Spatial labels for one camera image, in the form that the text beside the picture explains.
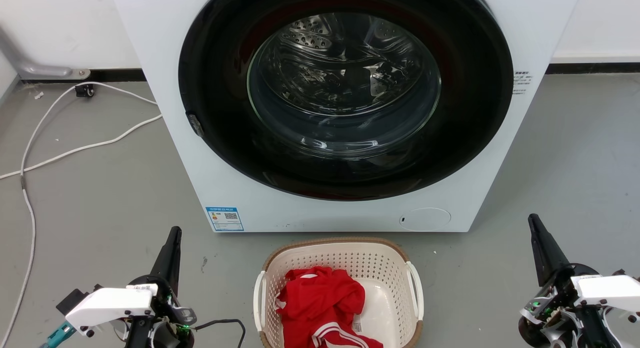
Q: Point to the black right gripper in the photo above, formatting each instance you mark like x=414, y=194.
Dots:
x=560, y=308

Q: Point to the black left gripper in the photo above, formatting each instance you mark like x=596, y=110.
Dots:
x=165, y=308

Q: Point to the cream perforated laundry basket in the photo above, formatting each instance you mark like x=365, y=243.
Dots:
x=390, y=278

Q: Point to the blue energy label sticker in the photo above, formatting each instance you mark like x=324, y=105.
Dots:
x=224, y=218

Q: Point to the round white filter cover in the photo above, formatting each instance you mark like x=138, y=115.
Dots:
x=425, y=219

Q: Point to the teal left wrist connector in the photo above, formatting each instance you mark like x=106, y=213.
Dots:
x=57, y=334

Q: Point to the grey door latch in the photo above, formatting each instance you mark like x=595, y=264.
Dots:
x=195, y=125

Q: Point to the red garment with white stripes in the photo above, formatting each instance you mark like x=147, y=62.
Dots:
x=320, y=303

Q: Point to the black round washer door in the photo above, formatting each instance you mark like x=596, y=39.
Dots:
x=215, y=98

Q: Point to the black text warning sticker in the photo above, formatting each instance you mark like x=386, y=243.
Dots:
x=520, y=83

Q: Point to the small black floor plug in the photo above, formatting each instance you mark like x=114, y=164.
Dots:
x=85, y=91

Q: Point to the white front-load washing machine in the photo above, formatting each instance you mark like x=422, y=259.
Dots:
x=165, y=48

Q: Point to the grey floor conduit pipe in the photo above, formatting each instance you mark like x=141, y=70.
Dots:
x=35, y=68

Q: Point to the steel washer drum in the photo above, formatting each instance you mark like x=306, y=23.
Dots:
x=340, y=83

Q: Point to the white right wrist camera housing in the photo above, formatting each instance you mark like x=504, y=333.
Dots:
x=607, y=289

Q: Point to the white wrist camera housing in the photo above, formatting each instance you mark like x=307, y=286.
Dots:
x=107, y=305
x=607, y=289

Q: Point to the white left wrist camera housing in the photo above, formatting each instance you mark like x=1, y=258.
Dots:
x=107, y=305

